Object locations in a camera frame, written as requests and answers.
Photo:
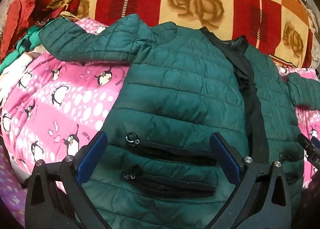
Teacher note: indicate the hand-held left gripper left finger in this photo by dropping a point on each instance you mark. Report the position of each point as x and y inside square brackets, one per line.
[92, 154]

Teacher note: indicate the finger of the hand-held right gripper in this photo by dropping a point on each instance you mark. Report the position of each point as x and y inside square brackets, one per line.
[306, 141]

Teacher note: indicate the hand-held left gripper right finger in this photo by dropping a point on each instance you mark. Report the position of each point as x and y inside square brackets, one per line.
[225, 155]

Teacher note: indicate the green quilted puffer jacket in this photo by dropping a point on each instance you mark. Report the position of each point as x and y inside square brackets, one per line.
[175, 94]

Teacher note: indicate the pink penguin print blanket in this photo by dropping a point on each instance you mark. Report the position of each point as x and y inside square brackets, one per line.
[62, 99]

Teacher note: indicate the purple flower print cloth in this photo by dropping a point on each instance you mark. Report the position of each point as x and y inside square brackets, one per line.
[11, 189]

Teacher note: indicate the white cloth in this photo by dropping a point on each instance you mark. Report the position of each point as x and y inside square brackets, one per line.
[15, 69]

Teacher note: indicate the green cloth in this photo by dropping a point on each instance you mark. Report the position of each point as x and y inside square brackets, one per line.
[27, 41]

